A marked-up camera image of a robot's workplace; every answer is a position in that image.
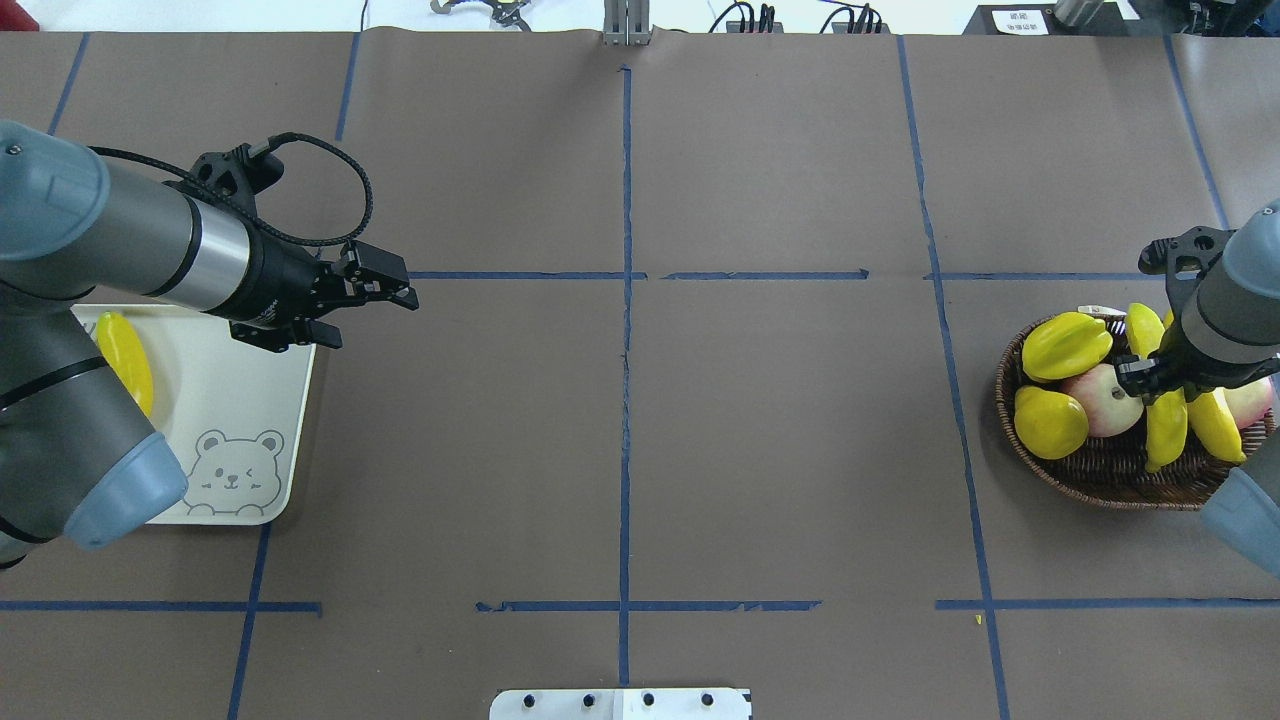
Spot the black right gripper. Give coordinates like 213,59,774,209
1114,340,1279,404

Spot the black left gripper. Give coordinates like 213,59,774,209
228,233,420,354

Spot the yellow banana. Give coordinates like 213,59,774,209
95,311,155,419
1187,388,1247,465
1125,304,1188,474

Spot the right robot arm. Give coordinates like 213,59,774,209
1116,200,1279,577

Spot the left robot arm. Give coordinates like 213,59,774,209
1,120,419,569

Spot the brown wicker basket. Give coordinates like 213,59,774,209
992,316,1233,511

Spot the white rectangular bear plate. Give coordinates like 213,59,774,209
73,304,315,527

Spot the paper price tag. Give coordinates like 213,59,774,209
1076,305,1126,322

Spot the yellow star fruit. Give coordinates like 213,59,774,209
1021,311,1114,382

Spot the yellow lemon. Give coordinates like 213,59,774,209
1014,386,1091,460

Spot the pink red apple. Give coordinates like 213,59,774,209
1222,377,1275,430

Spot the black left camera cable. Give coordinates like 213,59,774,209
90,132,374,249

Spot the aluminium frame post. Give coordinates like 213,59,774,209
602,0,653,47

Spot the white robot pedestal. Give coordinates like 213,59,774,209
488,687,754,719

